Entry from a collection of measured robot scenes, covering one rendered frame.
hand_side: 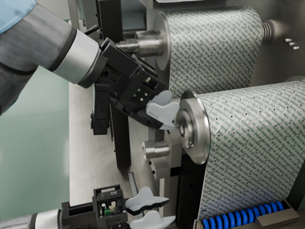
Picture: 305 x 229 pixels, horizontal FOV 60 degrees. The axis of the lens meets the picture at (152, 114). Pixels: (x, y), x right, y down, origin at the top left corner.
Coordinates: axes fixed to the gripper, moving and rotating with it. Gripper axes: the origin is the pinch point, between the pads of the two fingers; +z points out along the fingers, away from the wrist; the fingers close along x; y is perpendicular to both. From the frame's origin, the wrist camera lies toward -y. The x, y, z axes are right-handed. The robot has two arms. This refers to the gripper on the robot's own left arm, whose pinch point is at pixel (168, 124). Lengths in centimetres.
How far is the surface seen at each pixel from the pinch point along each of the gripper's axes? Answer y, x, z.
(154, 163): -10.3, 1.1, 5.2
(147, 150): -7.3, -0.1, 0.4
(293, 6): 36.7, 16.6, 16.8
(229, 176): -0.1, -8.3, 14.3
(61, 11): -112, 548, 26
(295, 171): 8.6, -8.3, 28.9
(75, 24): -15, 94, -10
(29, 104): -149, 230, 18
